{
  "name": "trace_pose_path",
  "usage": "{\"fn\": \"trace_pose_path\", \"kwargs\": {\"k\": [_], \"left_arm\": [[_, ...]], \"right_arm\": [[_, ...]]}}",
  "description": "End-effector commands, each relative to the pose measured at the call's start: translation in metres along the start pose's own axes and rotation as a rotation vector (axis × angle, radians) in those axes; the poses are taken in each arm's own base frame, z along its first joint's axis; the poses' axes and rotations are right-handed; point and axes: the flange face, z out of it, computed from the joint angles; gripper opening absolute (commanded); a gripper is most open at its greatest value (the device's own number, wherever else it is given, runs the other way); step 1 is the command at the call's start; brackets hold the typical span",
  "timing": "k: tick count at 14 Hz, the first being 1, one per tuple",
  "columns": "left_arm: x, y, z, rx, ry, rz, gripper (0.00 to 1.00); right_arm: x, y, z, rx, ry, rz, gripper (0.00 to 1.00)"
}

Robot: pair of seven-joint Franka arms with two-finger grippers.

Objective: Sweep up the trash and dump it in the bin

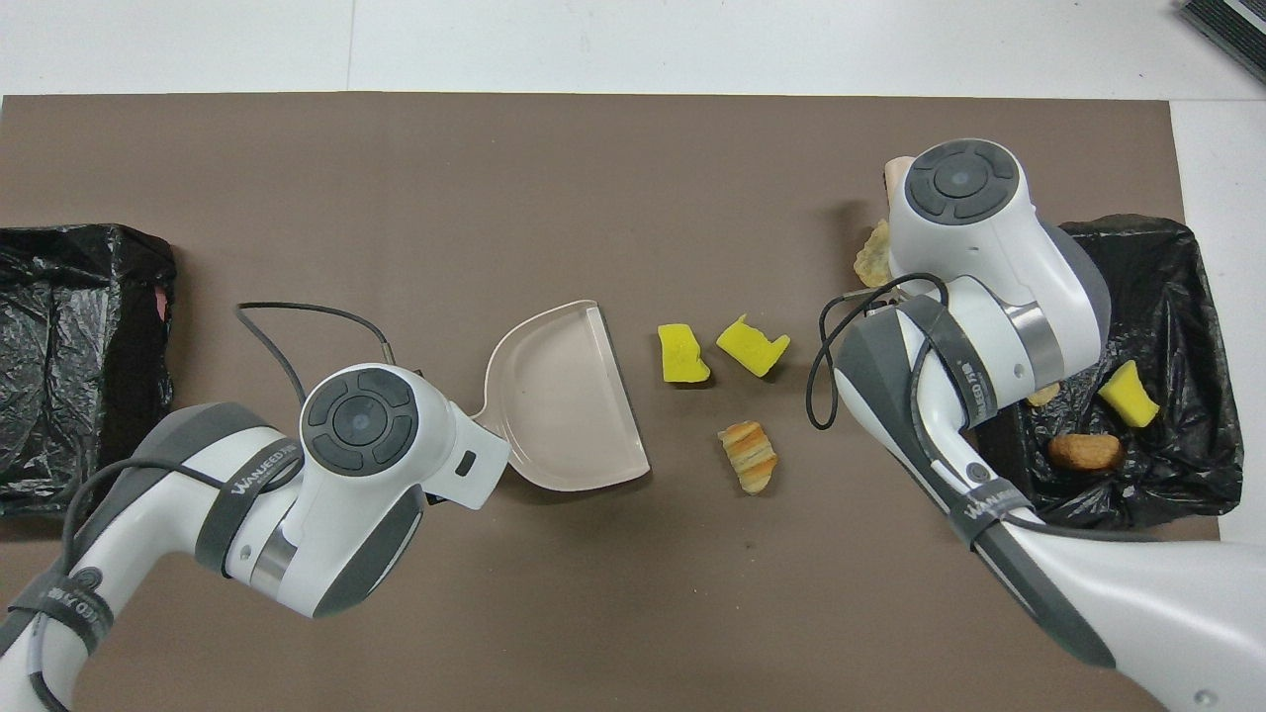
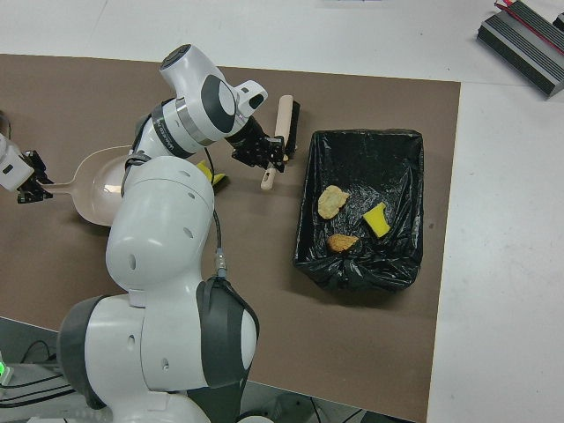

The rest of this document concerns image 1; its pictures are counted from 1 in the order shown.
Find yellow sponge piece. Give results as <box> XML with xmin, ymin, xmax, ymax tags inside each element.
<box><xmin>657</xmin><ymin>323</ymin><xmax>713</xmax><ymax>386</ymax></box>
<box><xmin>1096</xmin><ymin>359</ymin><xmax>1161</xmax><ymax>429</ymax></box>
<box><xmin>715</xmin><ymin>313</ymin><xmax>792</xmax><ymax>379</ymax></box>

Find beige plastic dustpan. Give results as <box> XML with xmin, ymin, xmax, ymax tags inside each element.
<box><xmin>473</xmin><ymin>299</ymin><xmax>653</xmax><ymax>493</ymax></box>

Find pale flaky pastry piece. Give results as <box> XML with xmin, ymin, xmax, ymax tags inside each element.
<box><xmin>853</xmin><ymin>219</ymin><xmax>893</xmax><ymax>290</ymax></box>

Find brown bread roll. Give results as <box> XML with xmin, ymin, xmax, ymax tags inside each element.
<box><xmin>1046</xmin><ymin>433</ymin><xmax>1126</xmax><ymax>473</ymax></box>

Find black bag-lined trash bin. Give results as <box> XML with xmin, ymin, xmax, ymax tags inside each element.
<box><xmin>974</xmin><ymin>214</ymin><xmax>1245</xmax><ymax>530</ymax></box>
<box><xmin>0</xmin><ymin>223</ymin><xmax>179</xmax><ymax>522</ymax></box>

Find brown paper table mat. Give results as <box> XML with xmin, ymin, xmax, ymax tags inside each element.
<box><xmin>0</xmin><ymin>92</ymin><xmax>1242</xmax><ymax>712</ymax></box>

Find dark ribbed object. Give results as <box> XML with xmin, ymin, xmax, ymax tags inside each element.
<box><xmin>1177</xmin><ymin>0</ymin><xmax>1266</xmax><ymax>85</ymax></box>

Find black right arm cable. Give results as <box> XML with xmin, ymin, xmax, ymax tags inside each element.
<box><xmin>806</xmin><ymin>273</ymin><xmax>950</xmax><ymax>432</ymax></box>

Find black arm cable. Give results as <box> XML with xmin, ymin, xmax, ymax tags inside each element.
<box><xmin>806</xmin><ymin>273</ymin><xmax>950</xmax><ymax>432</ymax></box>
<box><xmin>235</xmin><ymin>301</ymin><xmax>397</xmax><ymax>408</ymax></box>

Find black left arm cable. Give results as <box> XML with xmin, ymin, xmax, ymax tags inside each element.
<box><xmin>235</xmin><ymin>301</ymin><xmax>397</xmax><ymax>408</ymax></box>

